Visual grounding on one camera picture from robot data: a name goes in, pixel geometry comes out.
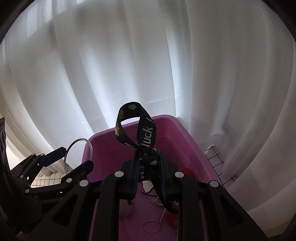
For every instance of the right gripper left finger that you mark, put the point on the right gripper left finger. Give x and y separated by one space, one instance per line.
85 212

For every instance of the white sheer curtain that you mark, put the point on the white sheer curtain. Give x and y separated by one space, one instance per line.
224 69

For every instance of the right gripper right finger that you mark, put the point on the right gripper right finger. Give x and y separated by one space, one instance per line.
206 211

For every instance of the white black grid bedsheet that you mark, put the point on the white black grid bedsheet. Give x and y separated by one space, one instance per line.
204 166

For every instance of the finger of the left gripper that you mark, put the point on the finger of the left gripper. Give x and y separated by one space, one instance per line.
53 157
78 175

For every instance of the large silver bangle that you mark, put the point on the large silver bangle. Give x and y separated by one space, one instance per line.
74 153

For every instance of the pink plastic bin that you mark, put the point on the pink plastic bin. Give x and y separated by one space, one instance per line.
142 224

